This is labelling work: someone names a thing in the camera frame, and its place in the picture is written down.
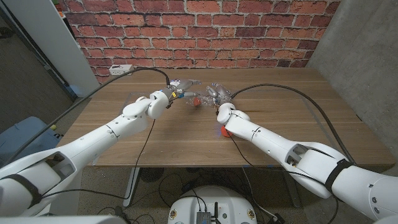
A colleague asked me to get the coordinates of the blue bin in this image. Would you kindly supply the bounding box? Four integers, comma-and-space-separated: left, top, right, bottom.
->
0, 116, 62, 167

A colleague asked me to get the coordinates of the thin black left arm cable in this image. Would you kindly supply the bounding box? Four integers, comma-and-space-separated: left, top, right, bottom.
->
40, 119, 156, 200

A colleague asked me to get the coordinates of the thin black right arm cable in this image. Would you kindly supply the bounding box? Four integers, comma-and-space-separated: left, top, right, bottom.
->
228, 135, 340, 224

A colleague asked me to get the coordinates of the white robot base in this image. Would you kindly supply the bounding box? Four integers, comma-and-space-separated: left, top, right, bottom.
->
167, 185, 258, 224

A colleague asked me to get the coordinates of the white table leg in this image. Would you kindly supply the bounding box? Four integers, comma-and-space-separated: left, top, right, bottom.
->
123, 167, 141, 208

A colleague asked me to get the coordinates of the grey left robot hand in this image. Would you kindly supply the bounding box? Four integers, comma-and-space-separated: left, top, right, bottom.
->
161, 78, 203, 102

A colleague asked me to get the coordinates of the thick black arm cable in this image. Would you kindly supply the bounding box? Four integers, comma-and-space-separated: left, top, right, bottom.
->
2, 67, 171, 166
230, 83, 357, 165

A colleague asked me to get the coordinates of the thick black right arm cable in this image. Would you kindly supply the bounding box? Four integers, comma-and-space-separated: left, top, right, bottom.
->
230, 83, 357, 165

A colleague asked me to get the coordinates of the white power outlet box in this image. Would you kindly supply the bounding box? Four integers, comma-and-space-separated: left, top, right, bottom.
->
108, 64, 134, 77

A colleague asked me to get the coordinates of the black floor power adapter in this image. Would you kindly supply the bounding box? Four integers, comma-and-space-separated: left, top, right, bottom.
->
267, 213, 285, 224

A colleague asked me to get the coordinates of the grey table leg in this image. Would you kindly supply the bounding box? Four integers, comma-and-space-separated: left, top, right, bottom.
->
282, 174, 302, 208

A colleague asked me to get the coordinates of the clear plastic wrap sheet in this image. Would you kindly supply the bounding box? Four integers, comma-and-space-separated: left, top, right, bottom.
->
185, 82, 233, 108

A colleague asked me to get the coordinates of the white robot torso edge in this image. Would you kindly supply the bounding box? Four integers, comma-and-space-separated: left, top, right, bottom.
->
0, 214, 128, 224

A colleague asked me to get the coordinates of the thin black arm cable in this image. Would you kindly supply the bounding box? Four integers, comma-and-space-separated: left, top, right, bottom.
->
40, 119, 156, 200
228, 135, 340, 224

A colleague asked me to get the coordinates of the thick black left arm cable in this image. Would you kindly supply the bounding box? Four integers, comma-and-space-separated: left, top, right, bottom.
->
2, 67, 171, 166

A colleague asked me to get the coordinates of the black ribbed round disc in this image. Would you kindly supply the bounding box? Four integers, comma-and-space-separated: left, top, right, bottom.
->
139, 167, 165, 183

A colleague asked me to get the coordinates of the white pillar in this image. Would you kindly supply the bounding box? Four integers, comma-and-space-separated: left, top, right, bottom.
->
2, 0, 101, 98

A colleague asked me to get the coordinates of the red brick printed backdrop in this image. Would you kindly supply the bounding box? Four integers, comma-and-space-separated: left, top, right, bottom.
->
58, 0, 341, 84

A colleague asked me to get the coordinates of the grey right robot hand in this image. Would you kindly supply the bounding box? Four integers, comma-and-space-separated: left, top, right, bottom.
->
205, 82, 234, 108

